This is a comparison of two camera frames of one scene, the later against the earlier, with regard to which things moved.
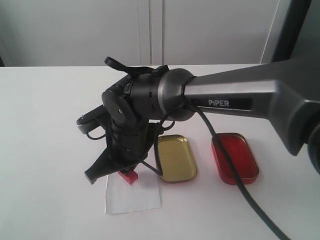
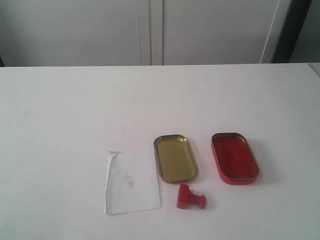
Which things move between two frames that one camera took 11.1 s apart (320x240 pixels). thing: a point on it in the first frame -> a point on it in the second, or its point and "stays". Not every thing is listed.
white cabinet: [77, 33] stays
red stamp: [130, 176] -> [185, 197]
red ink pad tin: [238, 150] stays
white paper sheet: [144, 193] stays
